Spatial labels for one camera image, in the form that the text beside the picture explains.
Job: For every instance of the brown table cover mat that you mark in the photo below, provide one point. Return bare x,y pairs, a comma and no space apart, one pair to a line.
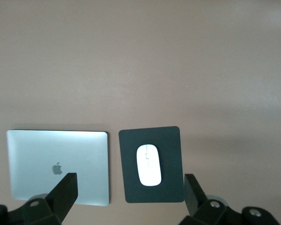
131,58

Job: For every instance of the white computer mouse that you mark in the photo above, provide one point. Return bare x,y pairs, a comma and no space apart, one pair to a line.
148,168

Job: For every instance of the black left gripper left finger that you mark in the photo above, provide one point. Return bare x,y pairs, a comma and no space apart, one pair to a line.
61,201

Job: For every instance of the silver laptop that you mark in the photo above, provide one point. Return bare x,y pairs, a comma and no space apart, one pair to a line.
49,150

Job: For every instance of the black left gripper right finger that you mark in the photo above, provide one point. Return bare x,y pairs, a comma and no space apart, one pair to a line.
197,204

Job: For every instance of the black mouse pad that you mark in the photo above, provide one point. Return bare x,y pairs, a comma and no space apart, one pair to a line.
131,187

